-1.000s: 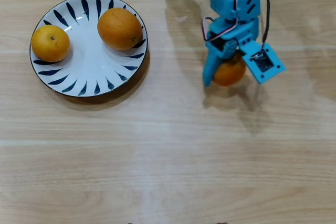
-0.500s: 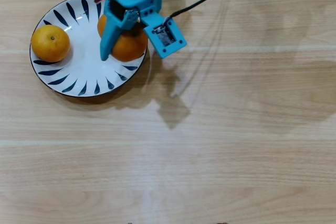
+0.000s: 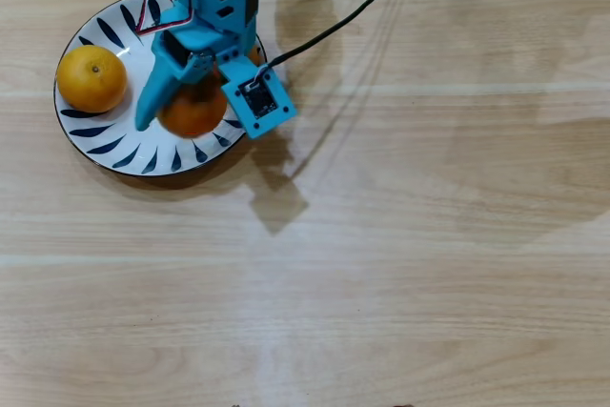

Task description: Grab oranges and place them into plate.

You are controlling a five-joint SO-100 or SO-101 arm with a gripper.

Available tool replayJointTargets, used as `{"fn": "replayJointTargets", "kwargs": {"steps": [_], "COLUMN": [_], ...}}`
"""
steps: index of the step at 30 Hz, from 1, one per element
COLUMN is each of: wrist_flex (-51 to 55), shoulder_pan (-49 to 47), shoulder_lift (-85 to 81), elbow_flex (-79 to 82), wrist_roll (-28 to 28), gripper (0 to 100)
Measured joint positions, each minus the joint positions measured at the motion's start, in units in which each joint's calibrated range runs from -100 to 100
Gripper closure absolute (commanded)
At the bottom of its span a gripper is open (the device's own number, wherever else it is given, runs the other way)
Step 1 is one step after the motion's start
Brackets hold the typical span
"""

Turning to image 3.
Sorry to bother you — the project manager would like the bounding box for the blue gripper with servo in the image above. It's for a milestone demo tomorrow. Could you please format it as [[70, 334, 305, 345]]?
[[134, 1, 259, 132]]

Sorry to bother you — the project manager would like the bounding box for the dark speckled orange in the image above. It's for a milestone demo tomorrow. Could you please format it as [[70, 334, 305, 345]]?
[[156, 77, 229, 139]]

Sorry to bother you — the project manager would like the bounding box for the bright orange with stem dot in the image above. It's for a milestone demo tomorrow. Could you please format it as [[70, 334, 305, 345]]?
[[55, 44, 129, 114]]

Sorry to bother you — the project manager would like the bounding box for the white plate with blue strokes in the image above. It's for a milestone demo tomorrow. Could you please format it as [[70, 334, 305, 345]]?
[[52, 0, 271, 177]]

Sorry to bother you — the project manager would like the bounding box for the blue wrist camera module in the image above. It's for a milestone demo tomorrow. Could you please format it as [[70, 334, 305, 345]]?
[[216, 51, 299, 140]]

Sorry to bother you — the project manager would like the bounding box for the black camera cable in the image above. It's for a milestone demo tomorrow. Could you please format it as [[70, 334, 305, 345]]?
[[254, 0, 402, 87]]

